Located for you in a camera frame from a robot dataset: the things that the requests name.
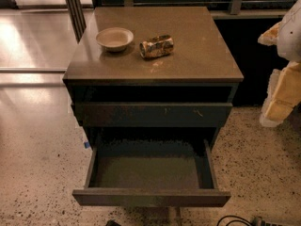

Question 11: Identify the white paper bowl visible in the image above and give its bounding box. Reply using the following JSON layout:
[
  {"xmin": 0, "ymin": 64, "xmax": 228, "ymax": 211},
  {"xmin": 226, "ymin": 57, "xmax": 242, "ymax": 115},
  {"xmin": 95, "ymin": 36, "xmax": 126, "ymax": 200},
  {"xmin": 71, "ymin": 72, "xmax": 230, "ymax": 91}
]
[{"xmin": 96, "ymin": 27, "xmax": 134, "ymax": 52}]

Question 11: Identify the dark grey drawer cabinet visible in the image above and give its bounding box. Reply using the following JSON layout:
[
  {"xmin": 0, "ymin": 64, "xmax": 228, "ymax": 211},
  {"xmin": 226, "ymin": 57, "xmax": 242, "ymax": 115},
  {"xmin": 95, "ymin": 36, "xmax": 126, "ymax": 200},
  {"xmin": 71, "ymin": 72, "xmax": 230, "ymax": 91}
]
[{"xmin": 63, "ymin": 7, "xmax": 243, "ymax": 143}]

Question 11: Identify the black cable on floor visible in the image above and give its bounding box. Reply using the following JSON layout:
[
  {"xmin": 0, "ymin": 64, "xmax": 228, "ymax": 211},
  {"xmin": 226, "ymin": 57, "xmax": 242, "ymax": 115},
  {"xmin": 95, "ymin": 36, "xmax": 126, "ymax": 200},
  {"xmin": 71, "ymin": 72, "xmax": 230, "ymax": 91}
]
[{"xmin": 215, "ymin": 215, "xmax": 254, "ymax": 226}]

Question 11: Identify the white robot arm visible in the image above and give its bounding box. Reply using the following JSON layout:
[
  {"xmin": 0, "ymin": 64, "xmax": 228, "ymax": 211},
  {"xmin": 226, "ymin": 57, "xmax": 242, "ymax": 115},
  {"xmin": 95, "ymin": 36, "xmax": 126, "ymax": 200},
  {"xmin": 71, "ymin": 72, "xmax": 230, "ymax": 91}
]
[{"xmin": 258, "ymin": 0, "xmax": 301, "ymax": 127}]

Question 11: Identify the drawer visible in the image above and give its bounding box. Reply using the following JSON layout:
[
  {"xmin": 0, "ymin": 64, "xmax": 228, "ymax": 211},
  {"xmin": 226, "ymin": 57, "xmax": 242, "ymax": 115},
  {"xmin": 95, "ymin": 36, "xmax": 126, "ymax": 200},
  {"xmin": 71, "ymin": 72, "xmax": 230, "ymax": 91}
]
[
  {"xmin": 72, "ymin": 140, "xmax": 230, "ymax": 207},
  {"xmin": 71, "ymin": 102, "xmax": 232, "ymax": 127}
]

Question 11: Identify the crushed golden drink can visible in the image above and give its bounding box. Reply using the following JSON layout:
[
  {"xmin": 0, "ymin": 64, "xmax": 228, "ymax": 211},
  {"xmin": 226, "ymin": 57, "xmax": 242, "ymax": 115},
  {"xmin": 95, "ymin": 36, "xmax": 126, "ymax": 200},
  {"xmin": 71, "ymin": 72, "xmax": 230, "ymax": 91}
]
[{"xmin": 139, "ymin": 35, "xmax": 174, "ymax": 59}]

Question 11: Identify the dark object bottom edge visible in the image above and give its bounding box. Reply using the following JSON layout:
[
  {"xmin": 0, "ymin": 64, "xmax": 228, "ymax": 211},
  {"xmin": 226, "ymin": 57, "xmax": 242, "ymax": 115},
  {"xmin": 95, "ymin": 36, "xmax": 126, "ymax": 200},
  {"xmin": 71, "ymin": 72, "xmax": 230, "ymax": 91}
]
[{"xmin": 105, "ymin": 220, "xmax": 121, "ymax": 226}]

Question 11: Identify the white and yellow gripper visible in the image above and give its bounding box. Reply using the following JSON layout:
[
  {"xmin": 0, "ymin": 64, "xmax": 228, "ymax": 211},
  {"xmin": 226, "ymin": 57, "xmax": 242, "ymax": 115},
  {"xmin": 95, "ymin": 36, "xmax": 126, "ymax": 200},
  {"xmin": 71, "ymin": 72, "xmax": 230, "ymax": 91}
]
[{"xmin": 260, "ymin": 61, "xmax": 301, "ymax": 127}]

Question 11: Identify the blue tape piece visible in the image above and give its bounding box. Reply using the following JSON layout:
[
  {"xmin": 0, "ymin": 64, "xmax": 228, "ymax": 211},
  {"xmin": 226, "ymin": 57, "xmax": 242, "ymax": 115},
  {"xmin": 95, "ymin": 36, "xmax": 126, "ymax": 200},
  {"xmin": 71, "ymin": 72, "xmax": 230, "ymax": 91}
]
[{"xmin": 84, "ymin": 141, "xmax": 91, "ymax": 149}]

